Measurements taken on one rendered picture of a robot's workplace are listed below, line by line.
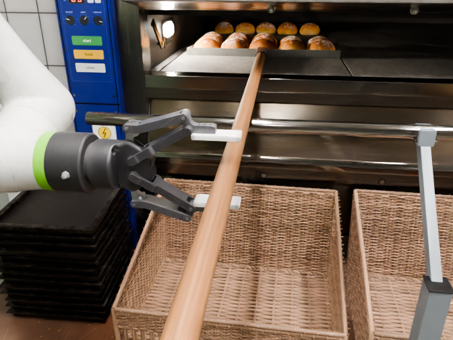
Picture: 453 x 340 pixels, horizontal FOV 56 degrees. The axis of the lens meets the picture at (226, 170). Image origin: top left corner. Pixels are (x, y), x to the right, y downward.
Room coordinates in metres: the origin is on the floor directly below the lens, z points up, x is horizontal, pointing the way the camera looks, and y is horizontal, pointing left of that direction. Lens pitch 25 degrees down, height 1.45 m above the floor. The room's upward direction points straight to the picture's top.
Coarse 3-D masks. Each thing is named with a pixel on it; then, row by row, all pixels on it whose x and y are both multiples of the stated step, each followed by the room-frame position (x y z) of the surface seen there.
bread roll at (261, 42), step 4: (256, 40) 1.60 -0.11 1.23; (260, 40) 1.59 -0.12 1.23; (264, 40) 1.59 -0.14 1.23; (268, 40) 1.59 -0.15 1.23; (252, 44) 1.60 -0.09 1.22; (256, 44) 1.59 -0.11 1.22; (260, 44) 1.58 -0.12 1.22; (264, 44) 1.58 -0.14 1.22; (268, 44) 1.58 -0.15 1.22; (272, 44) 1.59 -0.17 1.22; (252, 48) 1.59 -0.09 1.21; (256, 48) 1.58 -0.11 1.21; (268, 48) 1.58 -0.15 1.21; (272, 48) 1.58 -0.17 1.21
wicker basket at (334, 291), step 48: (192, 192) 1.21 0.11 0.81; (240, 192) 1.19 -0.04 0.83; (288, 192) 1.17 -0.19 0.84; (336, 192) 1.15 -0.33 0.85; (144, 240) 1.01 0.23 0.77; (192, 240) 1.17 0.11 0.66; (288, 240) 1.13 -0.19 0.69; (336, 240) 0.98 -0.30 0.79; (144, 288) 0.98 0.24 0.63; (240, 288) 1.02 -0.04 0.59; (288, 288) 1.02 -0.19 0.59; (336, 288) 0.89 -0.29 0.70; (144, 336) 0.77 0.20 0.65; (240, 336) 0.73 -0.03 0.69; (288, 336) 0.71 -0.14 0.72; (336, 336) 0.70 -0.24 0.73
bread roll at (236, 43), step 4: (228, 40) 1.61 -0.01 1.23; (232, 40) 1.60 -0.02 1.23; (236, 40) 1.60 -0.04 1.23; (240, 40) 1.61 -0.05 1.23; (224, 44) 1.61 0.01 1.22; (228, 44) 1.60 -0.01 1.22; (232, 44) 1.59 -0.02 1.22; (236, 44) 1.59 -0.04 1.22; (240, 44) 1.60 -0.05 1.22; (244, 44) 1.60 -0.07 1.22; (236, 48) 1.59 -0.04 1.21; (240, 48) 1.59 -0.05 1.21; (244, 48) 1.60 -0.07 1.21
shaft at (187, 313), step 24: (240, 120) 0.76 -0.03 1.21; (240, 144) 0.65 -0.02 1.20; (216, 192) 0.48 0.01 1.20; (216, 216) 0.42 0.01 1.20; (216, 240) 0.38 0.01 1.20; (192, 264) 0.33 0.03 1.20; (192, 288) 0.30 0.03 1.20; (192, 312) 0.27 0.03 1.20; (168, 336) 0.24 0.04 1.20; (192, 336) 0.25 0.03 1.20
